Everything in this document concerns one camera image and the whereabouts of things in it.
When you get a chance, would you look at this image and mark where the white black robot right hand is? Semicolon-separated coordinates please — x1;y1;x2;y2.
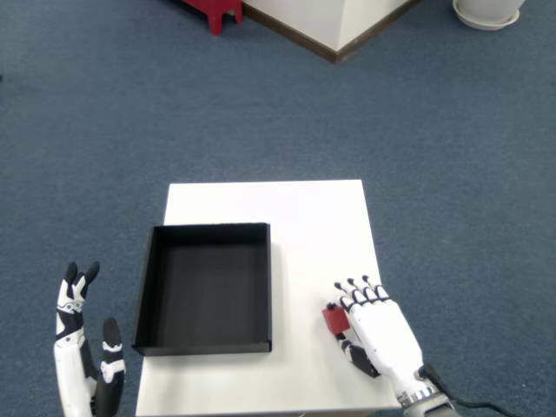
333;274;426;395

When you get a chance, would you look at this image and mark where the black open box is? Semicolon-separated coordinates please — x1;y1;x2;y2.
131;222;273;357

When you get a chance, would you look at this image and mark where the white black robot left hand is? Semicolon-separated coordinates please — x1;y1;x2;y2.
54;261;127;417

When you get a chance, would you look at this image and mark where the red plastic stool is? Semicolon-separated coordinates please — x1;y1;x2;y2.
181;0;244;36

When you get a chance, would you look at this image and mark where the white pot saucer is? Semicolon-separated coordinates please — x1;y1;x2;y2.
453;8;520;30

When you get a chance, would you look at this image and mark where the red cube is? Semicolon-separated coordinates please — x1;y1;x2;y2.
321;305;351;335

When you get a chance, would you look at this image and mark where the white square table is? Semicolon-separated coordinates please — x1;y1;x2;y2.
135;180;403;417

